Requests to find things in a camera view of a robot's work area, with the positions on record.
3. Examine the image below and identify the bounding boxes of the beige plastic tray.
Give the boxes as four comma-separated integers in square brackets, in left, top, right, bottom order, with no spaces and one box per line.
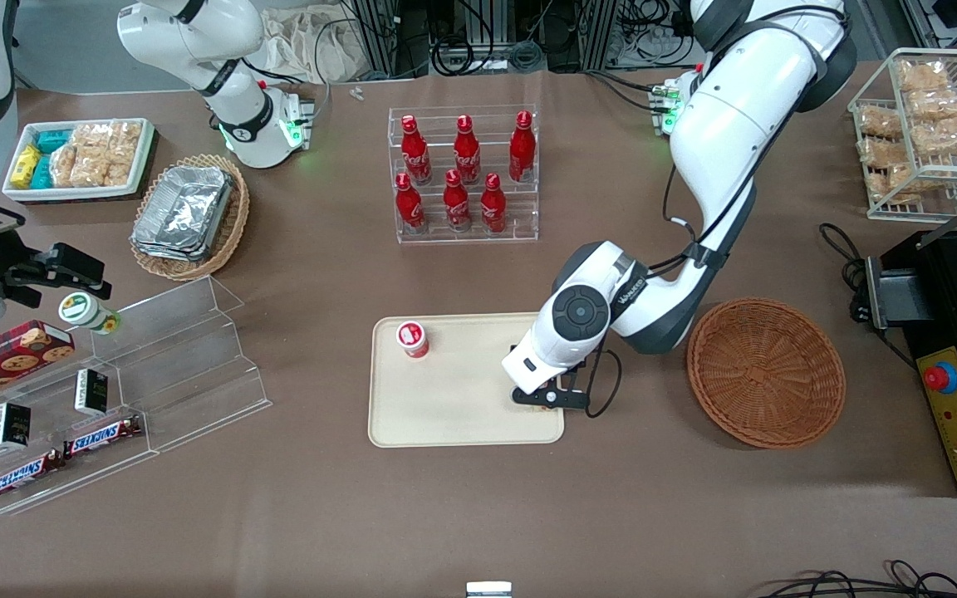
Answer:
[368,312,566,449]

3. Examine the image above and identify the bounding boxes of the white rectangular snack tray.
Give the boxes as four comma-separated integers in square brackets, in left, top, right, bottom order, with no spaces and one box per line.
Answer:
[2,118,156,203]

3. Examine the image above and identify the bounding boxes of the oval light wicker basket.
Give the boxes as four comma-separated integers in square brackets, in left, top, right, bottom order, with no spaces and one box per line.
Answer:
[130,154,251,282]

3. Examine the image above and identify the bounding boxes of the round brown wicker basket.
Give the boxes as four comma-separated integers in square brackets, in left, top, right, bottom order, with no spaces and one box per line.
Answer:
[686,297,847,450]

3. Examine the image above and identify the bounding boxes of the green white lidded cup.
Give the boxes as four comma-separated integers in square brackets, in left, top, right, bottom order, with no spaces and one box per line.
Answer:
[58,292,123,336]

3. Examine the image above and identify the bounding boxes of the clear rice cracker packet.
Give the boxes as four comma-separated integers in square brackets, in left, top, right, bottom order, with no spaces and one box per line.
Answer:
[71,122,110,189]
[50,145,78,189]
[106,120,144,187]

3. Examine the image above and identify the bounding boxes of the red plaid cookie box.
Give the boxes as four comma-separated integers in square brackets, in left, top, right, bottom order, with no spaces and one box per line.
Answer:
[0,320,77,414]

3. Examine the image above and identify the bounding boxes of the yellow snack packet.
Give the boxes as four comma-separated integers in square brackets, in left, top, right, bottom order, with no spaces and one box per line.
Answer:
[11,145,43,189]

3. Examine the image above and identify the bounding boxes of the small black box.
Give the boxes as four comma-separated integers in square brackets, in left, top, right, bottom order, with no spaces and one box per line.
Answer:
[0,401,32,451]
[73,369,110,417]

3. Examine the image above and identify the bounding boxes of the stacked aluminium foil containers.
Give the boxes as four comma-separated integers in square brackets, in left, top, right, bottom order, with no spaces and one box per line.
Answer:
[130,164,235,264]

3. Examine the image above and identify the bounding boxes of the clear acrylic step shelf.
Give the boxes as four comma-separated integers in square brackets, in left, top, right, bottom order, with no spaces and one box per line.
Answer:
[0,275,272,517]

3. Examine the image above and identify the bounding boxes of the red white lidded cup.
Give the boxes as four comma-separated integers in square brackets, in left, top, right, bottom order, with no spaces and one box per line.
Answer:
[396,321,431,360]

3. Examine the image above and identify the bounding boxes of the Snickers chocolate bar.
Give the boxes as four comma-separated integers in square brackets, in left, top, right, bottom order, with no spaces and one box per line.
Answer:
[62,414,145,460]
[0,450,65,503]

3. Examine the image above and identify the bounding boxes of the clear acrylic bottle rack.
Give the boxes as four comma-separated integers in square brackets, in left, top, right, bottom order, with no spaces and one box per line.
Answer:
[388,105,540,245]

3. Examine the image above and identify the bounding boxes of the red cola bottle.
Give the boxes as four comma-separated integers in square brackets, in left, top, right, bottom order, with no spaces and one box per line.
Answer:
[479,173,509,235]
[453,115,483,186]
[395,172,427,234]
[508,110,537,184]
[443,169,474,233]
[400,115,434,187]

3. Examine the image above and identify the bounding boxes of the beige cloth bag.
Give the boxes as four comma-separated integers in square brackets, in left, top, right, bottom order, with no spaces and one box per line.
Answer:
[260,7,365,85]

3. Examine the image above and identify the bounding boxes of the black countertop appliance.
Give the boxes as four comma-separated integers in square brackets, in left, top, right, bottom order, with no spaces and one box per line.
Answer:
[865,228,957,499]

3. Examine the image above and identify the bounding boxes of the clear fried snack packet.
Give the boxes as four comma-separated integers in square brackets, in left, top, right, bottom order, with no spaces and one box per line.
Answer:
[867,164,921,202]
[910,116,957,159]
[906,87,957,121]
[896,58,955,94]
[856,137,911,169]
[859,106,905,140]

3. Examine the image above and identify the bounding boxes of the black arm-mounted cable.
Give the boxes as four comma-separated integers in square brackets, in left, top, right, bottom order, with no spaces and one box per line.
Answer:
[585,7,830,419]

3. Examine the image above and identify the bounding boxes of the black base cables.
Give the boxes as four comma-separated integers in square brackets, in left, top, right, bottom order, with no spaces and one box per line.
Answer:
[585,69,672,115]

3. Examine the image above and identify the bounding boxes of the black appliance power cable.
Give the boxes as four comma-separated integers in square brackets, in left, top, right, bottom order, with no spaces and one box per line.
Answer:
[818,222,888,325]

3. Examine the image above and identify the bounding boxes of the coiled black background cables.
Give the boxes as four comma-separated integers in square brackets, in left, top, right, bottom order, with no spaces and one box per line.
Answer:
[429,29,547,76]

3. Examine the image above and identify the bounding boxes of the black cables at table edge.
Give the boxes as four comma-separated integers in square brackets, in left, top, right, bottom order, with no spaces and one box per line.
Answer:
[757,559,957,598]

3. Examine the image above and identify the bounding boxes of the white wire rack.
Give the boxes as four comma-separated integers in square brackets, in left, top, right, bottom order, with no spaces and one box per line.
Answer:
[847,47,957,222]

